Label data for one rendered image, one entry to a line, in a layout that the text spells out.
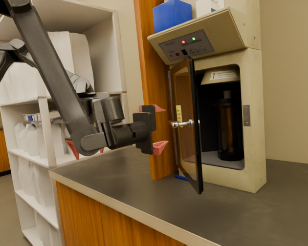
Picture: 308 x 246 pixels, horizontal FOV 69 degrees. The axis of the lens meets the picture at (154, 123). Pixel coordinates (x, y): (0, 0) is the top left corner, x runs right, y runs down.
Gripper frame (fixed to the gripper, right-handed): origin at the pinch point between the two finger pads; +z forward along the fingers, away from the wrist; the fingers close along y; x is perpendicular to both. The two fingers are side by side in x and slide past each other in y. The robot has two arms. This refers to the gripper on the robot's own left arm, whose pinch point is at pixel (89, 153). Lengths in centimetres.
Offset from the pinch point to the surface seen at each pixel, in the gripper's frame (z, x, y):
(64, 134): 4, 94, 31
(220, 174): 12.0, -34.0, 32.3
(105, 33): -75, 88, 76
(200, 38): -35, -34, 25
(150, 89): -21.6, -9.1, 25.6
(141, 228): 25.3, -18.4, 5.3
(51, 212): 60, 99, 15
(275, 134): 5, -40, 75
